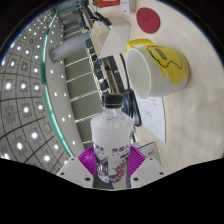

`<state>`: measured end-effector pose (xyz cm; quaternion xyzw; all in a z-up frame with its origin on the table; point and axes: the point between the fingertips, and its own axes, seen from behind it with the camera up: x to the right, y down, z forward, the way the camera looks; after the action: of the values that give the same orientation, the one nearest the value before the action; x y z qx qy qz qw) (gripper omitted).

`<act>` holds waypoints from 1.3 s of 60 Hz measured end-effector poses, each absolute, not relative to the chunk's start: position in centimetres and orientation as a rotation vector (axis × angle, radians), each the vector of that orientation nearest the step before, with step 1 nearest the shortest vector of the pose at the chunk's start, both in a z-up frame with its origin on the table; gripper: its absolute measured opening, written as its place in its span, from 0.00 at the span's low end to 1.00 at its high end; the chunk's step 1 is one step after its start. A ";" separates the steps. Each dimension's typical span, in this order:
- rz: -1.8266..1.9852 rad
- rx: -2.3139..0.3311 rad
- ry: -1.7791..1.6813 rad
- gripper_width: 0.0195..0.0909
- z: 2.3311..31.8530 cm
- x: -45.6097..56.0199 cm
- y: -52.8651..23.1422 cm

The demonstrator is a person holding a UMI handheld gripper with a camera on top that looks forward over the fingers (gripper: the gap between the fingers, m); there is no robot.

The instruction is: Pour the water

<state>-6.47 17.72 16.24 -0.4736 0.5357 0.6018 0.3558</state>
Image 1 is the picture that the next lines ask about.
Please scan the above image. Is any black pouch bag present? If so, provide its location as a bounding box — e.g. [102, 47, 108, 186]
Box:
[120, 89, 143, 127]

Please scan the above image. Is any small open white box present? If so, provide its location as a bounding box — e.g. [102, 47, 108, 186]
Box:
[89, 14, 132, 60]

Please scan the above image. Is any row of black chairs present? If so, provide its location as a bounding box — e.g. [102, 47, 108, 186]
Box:
[84, 38, 116, 93]

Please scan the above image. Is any flat round red coaster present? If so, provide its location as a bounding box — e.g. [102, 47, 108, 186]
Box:
[135, 6, 162, 35]

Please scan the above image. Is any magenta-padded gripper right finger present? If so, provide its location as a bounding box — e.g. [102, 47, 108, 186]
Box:
[125, 145, 167, 190]

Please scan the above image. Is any clear plastic water bottle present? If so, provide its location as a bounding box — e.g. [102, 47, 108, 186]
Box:
[90, 92, 135, 184]

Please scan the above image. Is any white mug with yellow print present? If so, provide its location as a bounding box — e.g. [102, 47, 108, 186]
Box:
[125, 38, 192, 100]

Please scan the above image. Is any small white remote control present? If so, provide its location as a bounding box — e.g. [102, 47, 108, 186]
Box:
[120, 0, 138, 14]

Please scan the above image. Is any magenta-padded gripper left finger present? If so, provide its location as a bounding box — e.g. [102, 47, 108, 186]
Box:
[55, 145, 99, 190]

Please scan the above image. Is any group of ceiling lights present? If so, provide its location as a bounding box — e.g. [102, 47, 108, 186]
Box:
[0, 9, 79, 164]

